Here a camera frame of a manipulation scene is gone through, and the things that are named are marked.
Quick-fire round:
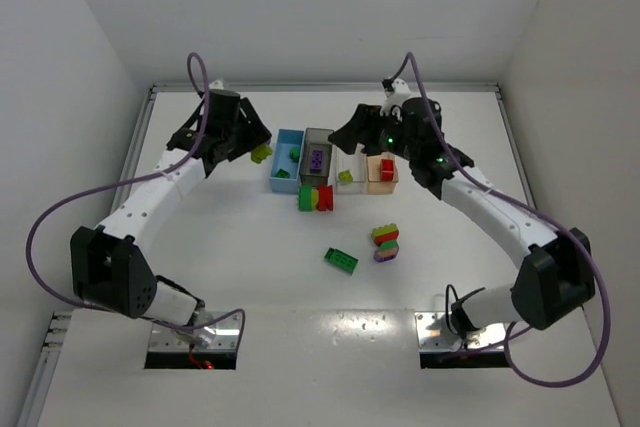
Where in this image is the lime lego brick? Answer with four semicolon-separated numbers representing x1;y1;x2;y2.
250;144;273;164

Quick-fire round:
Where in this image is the red flower lego brick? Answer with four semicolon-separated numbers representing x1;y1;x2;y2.
379;158;397;183

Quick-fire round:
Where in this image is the small green lego brick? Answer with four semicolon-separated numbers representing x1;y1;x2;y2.
290;147;301;161

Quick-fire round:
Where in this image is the dark green lego brick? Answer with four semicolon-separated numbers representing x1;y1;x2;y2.
275;169;291;179

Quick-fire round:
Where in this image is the lime green lego stack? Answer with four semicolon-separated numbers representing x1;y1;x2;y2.
371;223;399;250

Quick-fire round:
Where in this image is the purple butterfly lego brick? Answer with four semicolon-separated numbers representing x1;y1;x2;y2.
374;249;399;263

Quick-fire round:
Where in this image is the green number lego brick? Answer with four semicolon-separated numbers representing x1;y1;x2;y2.
324;247;358;275

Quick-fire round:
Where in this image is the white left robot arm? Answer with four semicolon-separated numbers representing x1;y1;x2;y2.
70;89;271;329

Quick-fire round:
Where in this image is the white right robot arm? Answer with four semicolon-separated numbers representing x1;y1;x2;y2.
329;97;595;337

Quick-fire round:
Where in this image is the blue container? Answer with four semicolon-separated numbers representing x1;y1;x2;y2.
269;129;305;194

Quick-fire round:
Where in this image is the clear transparent container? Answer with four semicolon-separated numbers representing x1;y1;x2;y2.
334;147;367;195

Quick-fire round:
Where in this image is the amber transparent container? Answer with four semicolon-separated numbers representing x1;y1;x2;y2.
366;152;399;195

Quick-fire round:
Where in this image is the smoky grey container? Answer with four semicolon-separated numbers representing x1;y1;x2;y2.
299;127;333;187

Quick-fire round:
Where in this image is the green red lego stack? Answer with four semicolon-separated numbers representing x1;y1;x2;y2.
298;185;334;212

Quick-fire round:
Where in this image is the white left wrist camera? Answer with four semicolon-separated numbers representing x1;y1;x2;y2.
208;78;228;90

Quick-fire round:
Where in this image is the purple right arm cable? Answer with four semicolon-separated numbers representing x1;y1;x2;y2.
394;51;612;389

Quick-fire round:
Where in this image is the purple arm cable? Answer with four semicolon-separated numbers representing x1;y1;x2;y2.
25;51;247;343
394;51;612;389

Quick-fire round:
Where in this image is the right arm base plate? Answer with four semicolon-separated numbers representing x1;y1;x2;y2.
415;309;510;356

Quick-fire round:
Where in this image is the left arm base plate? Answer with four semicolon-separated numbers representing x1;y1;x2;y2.
147;308;246;360

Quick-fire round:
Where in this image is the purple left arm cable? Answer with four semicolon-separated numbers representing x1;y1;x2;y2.
25;51;247;343

